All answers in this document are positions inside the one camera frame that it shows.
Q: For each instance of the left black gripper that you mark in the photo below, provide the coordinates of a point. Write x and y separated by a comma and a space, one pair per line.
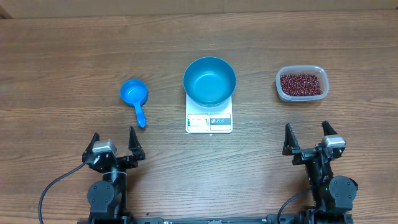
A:
129, 162

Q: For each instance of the clear plastic container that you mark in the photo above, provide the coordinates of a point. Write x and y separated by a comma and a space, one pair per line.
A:
299, 69

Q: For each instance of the red beans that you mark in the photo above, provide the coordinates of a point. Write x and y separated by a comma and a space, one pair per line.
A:
300, 84

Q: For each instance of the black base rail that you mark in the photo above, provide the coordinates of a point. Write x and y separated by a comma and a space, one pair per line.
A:
269, 219

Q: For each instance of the blue plastic measuring scoop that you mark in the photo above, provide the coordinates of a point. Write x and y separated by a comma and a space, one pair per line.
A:
135, 93

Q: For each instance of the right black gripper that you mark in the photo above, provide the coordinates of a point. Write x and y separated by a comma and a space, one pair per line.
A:
303, 154

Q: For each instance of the teal metal bowl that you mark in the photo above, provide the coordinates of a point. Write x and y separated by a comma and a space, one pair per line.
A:
209, 81

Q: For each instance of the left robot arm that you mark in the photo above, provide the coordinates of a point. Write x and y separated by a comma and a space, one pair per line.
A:
108, 196

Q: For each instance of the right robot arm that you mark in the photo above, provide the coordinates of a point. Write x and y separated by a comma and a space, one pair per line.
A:
332, 195

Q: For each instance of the white digital kitchen scale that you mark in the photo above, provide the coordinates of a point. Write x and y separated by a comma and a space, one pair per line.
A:
209, 120

